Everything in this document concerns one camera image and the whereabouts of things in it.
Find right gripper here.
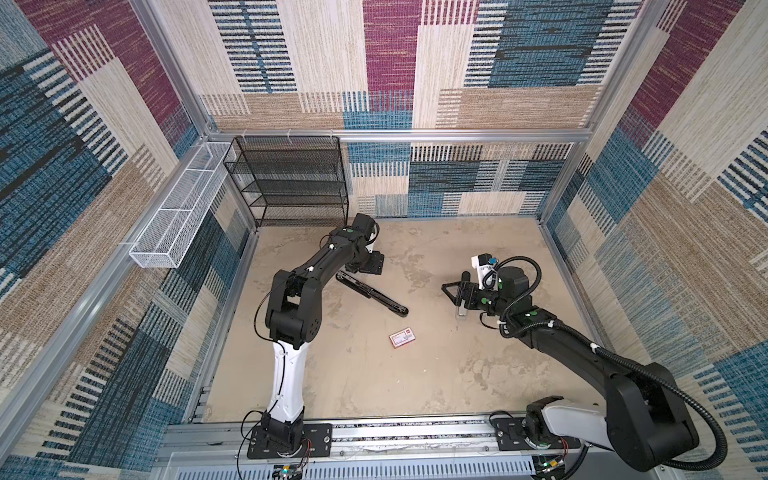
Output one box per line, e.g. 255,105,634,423
441,281,510,318

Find black stapler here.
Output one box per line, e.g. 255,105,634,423
335,271,409,317

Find red white staple box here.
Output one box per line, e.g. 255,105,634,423
389,328,416,349

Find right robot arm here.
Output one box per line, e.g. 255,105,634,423
441,262,717,472

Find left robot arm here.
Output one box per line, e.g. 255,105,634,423
260,213,379,454

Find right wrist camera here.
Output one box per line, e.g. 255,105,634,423
471,253,498,288

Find black wire shelf rack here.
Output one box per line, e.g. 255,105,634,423
223,136,349,227

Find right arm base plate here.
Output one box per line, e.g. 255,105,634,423
489,415,582,453

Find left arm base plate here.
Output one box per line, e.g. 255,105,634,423
246,422,333,460

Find white wire mesh basket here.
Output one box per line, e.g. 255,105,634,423
129,142,229,269

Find black corrugated cable conduit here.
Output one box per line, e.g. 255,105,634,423
497,255,729,472

